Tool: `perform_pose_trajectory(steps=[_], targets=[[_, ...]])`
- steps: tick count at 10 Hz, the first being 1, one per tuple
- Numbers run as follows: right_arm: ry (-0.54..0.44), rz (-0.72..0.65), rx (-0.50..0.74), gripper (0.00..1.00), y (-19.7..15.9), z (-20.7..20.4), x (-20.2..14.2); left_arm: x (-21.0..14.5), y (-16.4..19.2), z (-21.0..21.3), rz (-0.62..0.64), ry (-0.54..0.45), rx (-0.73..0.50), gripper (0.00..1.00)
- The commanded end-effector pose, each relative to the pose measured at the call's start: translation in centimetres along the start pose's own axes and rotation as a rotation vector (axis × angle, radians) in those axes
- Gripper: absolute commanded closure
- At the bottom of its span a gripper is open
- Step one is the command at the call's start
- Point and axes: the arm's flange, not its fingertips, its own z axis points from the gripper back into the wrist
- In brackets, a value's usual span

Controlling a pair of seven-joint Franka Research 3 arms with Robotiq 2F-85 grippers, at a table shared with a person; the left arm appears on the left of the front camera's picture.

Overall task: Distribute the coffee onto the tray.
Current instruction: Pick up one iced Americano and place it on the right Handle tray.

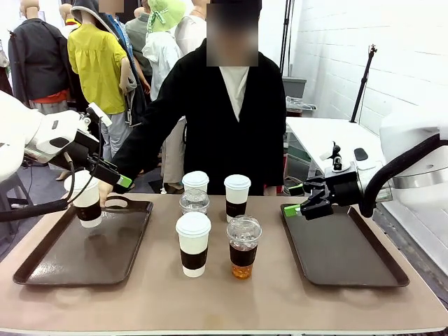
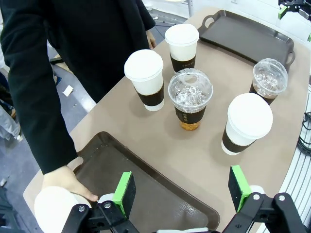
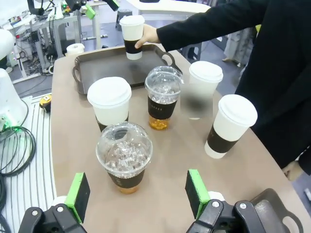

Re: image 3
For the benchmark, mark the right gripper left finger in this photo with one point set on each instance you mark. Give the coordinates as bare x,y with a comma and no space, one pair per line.
80,196

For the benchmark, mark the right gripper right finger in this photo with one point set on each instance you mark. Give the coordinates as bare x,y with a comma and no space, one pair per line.
194,194

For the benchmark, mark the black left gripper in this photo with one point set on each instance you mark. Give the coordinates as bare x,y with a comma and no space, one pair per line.
75,4

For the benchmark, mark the white paper cup brown sleeve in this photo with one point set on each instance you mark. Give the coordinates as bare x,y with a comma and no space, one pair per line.
109,104
205,80
131,31
233,121

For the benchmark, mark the clear plastic iced tea cup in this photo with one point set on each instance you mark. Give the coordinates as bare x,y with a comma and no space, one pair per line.
161,109
126,179

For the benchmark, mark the person's right forearm black sleeve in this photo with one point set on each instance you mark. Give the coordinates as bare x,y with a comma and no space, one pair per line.
206,24

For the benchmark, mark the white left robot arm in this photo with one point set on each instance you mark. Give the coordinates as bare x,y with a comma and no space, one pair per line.
7,97

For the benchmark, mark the person's left forearm black sleeve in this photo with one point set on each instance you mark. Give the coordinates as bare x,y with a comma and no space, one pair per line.
306,162

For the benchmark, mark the brown plastic serving tray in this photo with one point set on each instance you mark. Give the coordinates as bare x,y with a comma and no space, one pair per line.
279,213
102,70

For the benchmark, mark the person's right hand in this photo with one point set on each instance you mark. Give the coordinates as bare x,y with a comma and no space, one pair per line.
150,35

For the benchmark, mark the person's left hand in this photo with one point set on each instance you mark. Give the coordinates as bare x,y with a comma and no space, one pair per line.
292,171

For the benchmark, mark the grey plastic stool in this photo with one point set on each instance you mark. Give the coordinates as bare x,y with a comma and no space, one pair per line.
121,18

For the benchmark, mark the grey metal desk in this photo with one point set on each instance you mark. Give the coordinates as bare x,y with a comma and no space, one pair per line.
58,23

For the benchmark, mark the white paper roll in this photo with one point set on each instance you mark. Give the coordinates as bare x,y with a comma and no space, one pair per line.
75,48

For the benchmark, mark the grooved aluminium mounting table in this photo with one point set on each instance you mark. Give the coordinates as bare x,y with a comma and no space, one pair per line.
29,189

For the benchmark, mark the white table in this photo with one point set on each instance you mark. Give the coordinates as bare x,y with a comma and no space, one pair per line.
170,8

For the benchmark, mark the yellow black tape measure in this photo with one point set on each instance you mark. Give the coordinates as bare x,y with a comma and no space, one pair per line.
45,103

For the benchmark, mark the grey step stool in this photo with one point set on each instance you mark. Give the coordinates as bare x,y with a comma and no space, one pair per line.
192,51

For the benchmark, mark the person in black coat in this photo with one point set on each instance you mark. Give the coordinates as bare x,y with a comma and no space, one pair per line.
279,85

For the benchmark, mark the mannequin in yellow blouse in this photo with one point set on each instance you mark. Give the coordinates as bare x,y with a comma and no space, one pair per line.
236,48

